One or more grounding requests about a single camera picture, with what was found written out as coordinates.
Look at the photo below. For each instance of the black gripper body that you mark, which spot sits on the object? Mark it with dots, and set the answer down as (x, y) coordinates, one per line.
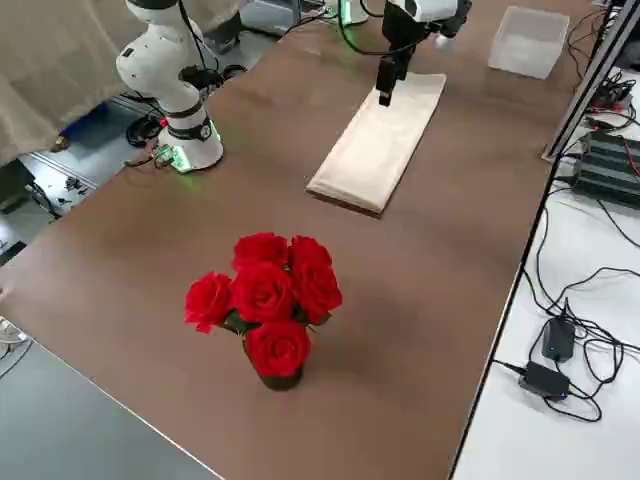
(400, 35)

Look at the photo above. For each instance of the cream tablecloth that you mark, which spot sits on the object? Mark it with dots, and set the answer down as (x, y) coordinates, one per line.
(380, 150)

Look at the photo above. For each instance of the clear plastic box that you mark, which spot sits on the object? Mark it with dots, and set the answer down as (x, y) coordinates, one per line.
(525, 50)

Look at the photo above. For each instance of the black finned electronics box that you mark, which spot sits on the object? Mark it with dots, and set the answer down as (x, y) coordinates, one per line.
(612, 147)
(605, 182)

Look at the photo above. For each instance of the red rose bouquet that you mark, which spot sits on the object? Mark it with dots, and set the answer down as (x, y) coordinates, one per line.
(262, 292)

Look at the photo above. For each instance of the blue crate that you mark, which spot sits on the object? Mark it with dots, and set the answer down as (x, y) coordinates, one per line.
(85, 117)

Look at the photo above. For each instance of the black power adapter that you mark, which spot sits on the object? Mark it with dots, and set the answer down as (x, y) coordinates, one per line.
(545, 379)
(557, 342)

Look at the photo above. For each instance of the black vase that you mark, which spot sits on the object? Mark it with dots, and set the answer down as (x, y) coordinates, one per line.
(280, 382)

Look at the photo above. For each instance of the white desk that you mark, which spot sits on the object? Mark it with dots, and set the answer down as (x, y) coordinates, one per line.
(525, 450)

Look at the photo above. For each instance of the aluminium frame post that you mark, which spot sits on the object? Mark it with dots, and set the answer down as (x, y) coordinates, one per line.
(585, 95)

